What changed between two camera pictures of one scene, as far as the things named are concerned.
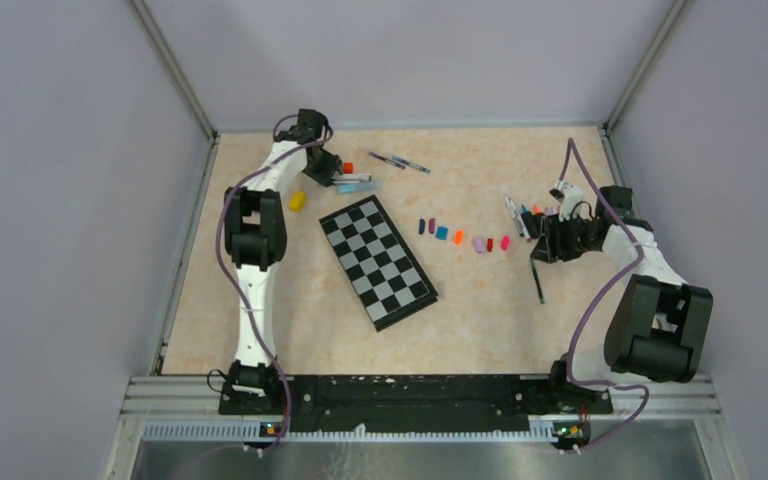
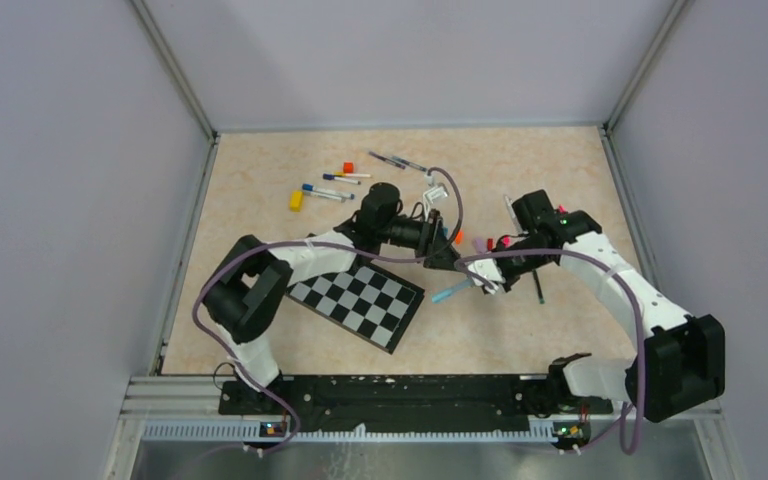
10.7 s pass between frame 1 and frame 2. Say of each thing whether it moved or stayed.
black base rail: stayed
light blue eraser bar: moved
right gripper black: moved
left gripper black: moved
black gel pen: stayed
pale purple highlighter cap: stayed
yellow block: stayed
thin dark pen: stayed
